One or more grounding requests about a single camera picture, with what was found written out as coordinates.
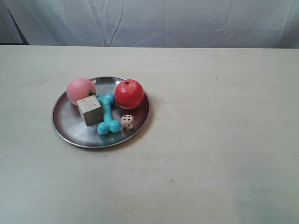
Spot round stainless steel plate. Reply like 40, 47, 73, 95
51, 76, 150, 149

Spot white die black dots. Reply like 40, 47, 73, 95
121, 114, 134, 130

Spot red toy apple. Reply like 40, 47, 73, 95
114, 79, 144, 110

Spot turquoise bone toy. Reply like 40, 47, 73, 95
96, 93, 121, 135

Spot pale wooden cube block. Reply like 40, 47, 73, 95
77, 96, 103, 126

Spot pink toy peach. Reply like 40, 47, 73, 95
66, 78, 96, 105

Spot white backdrop curtain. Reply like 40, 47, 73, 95
0, 0, 299, 49

